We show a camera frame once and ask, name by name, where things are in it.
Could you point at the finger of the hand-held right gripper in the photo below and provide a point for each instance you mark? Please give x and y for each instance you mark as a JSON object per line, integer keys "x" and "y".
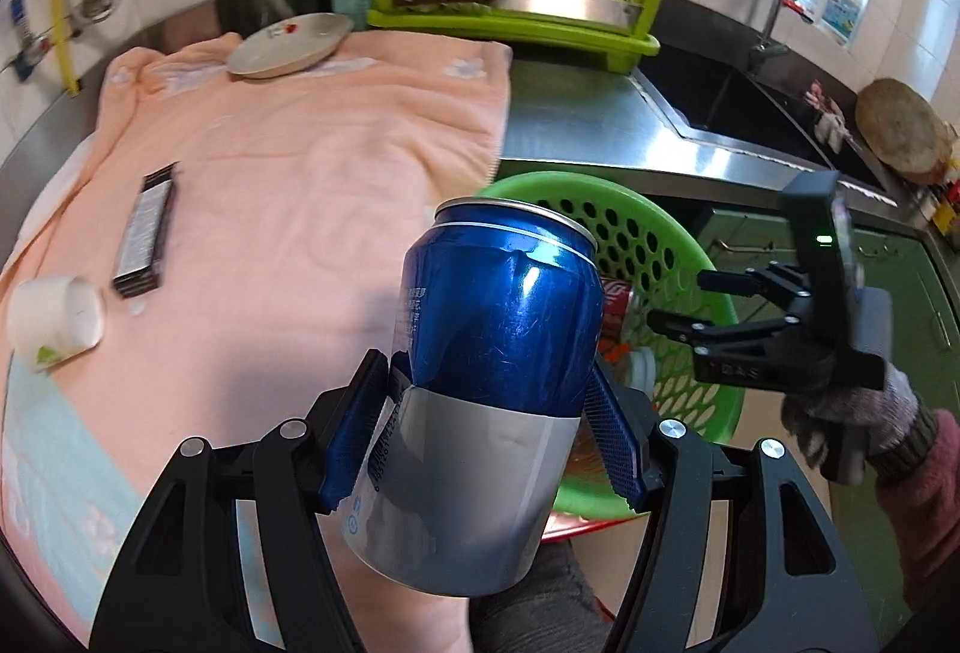
{"x": 712, "y": 334}
{"x": 772, "y": 282}

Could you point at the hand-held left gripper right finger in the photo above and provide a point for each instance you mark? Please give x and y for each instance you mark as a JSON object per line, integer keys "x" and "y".
{"x": 615, "y": 428}

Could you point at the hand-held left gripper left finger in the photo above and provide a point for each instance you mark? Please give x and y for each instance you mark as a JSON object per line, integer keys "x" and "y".
{"x": 352, "y": 428}

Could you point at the red cola can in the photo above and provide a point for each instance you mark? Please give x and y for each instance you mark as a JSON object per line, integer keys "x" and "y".
{"x": 616, "y": 308}

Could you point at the blue and silver can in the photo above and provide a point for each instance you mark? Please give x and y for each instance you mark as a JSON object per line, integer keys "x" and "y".
{"x": 495, "y": 323}

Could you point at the round green plastic basket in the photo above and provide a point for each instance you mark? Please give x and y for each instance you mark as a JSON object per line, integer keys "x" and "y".
{"x": 540, "y": 182}

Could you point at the person's right forearm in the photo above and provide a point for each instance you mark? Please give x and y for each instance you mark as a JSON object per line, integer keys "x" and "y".
{"x": 922, "y": 518}

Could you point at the person's right hand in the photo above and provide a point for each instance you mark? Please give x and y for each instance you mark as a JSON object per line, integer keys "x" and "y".
{"x": 900, "y": 428}

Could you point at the pink scrubber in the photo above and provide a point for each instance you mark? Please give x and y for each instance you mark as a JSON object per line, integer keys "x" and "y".
{"x": 825, "y": 113}

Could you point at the stainless steel sink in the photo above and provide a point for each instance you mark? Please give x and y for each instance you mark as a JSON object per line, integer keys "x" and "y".
{"x": 720, "y": 98}

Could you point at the round wooden cutting board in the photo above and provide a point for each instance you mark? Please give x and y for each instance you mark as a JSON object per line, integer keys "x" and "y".
{"x": 900, "y": 128}

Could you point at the person's grey clothing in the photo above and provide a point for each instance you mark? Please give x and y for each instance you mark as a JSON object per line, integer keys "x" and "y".
{"x": 525, "y": 615}

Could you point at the pink towel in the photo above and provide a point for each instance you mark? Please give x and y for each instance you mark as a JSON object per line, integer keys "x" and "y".
{"x": 300, "y": 158}

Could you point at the small black box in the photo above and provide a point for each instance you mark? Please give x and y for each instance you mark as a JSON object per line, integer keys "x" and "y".
{"x": 146, "y": 233}

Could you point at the small white cup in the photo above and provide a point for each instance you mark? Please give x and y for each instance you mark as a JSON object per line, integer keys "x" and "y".
{"x": 56, "y": 323}

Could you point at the green dish rack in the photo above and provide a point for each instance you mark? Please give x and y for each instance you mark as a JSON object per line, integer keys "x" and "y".
{"x": 525, "y": 34}

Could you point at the white plate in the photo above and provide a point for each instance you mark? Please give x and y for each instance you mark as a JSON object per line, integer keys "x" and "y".
{"x": 289, "y": 45}

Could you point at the teal bottle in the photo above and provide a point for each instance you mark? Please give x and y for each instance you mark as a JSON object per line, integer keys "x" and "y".
{"x": 351, "y": 0}

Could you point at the yellow pipe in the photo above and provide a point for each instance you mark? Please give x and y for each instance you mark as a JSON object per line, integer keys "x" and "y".
{"x": 61, "y": 0}

